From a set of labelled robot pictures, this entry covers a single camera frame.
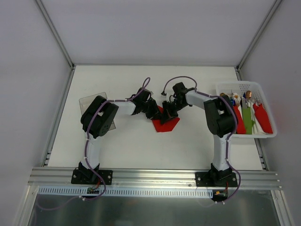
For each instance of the right aluminium frame post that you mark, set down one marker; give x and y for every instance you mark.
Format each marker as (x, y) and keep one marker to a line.
(264, 24)

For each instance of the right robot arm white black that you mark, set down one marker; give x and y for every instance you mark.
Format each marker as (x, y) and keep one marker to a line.
(221, 122)

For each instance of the red paper napkin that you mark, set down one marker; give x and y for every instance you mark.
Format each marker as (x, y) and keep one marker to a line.
(167, 126)

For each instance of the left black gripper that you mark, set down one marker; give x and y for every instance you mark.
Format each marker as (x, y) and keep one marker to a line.
(153, 111)

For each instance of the white slotted cable duct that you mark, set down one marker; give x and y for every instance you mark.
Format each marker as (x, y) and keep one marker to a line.
(126, 192)

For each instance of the red rolled napkin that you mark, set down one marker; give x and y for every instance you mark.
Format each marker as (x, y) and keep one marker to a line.
(240, 127)
(262, 118)

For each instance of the aluminium rail front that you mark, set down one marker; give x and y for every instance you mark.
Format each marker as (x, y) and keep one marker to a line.
(154, 178)

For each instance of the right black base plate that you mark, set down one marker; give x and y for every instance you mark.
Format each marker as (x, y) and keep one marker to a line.
(203, 179)

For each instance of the red rolled napkin left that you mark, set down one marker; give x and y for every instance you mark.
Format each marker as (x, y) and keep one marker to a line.
(240, 127)

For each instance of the copper spoon in basket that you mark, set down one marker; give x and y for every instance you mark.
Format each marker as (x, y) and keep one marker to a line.
(248, 95)

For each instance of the aluminium frame post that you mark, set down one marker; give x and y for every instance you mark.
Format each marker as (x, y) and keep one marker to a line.
(54, 32)
(264, 24)

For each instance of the clear acrylic utensil box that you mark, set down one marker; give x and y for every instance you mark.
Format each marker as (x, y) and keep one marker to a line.
(85, 102)

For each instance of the green rolled napkin middle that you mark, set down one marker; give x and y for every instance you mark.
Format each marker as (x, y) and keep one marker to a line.
(247, 119)

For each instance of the white plastic basket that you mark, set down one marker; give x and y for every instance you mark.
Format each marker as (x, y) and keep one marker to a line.
(237, 90)

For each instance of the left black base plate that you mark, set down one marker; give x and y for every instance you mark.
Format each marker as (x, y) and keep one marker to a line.
(107, 177)

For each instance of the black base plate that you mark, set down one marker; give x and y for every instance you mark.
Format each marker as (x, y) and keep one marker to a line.
(203, 179)
(107, 177)

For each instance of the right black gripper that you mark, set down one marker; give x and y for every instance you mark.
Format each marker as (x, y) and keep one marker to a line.
(168, 110)

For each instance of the white rolled napkin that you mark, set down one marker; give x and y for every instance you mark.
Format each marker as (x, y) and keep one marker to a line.
(256, 126)

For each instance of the red rolled napkin right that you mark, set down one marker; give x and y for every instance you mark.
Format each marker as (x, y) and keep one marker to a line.
(262, 118)

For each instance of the left aluminium frame post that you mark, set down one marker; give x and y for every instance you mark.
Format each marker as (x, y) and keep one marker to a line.
(54, 32)

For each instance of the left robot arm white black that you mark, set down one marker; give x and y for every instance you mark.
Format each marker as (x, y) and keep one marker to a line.
(96, 122)

